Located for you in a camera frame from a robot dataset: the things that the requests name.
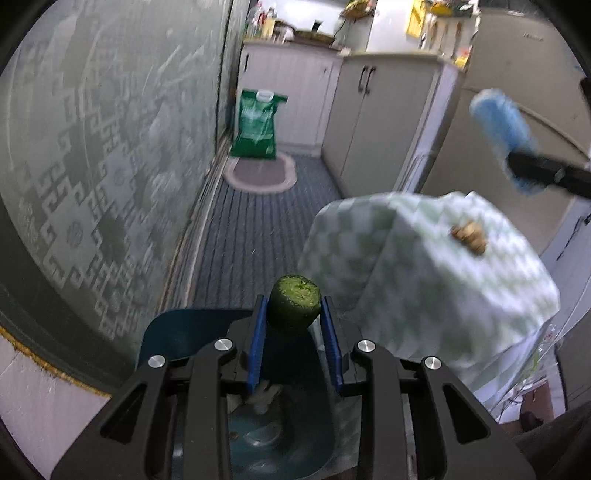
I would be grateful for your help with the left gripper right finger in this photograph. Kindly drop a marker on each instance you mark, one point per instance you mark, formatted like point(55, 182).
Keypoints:
point(362, 368)

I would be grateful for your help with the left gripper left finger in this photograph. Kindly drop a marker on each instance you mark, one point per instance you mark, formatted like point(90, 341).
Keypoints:
point(228, 366)

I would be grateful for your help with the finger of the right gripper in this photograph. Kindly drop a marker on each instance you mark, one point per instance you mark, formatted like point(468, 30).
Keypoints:
point(533, 173)

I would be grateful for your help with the green cucumber piece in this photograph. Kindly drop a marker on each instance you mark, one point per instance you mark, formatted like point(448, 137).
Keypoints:
point(294, 304)

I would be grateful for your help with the light blue tissue pack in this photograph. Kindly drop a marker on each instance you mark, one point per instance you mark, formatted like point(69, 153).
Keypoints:
point(507, 132)

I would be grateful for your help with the ginger root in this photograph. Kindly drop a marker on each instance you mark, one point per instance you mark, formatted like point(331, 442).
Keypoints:
point(472, 236)

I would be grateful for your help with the blue trash bin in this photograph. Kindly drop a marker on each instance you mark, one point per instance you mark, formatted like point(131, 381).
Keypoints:
point(242, 401)

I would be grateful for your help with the white kitchen cabinet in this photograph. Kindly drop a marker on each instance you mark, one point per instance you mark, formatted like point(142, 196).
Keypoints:
point(306, 75)

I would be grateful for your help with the green white checkered tablecloth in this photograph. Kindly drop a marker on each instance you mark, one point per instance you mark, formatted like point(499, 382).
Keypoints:
point(392, 267)

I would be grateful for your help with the striped blue floor rug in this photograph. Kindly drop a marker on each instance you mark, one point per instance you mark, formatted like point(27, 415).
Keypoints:
point(251, 240)

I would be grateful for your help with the silver refrigerator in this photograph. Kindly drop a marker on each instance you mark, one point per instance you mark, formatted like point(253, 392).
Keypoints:
point(531, 63)

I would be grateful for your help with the oval grey floor mat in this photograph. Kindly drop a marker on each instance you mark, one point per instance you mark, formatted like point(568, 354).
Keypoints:
point(261, 177)

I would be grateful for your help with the green rice bag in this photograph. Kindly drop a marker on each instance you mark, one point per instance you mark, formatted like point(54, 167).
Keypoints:
point(256, 136)

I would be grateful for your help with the frosted patterned sliding door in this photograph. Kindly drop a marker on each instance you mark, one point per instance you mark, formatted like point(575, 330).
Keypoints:
point(111, 112)

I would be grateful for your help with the frying pan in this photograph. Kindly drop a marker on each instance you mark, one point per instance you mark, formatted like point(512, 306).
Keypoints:
point(314, 36)

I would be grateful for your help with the yellow bottle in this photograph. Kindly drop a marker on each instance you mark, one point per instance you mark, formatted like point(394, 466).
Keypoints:
point(269, 21)

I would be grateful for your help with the side cabinet with black handles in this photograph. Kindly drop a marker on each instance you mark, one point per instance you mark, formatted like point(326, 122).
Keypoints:
point(389, 116)

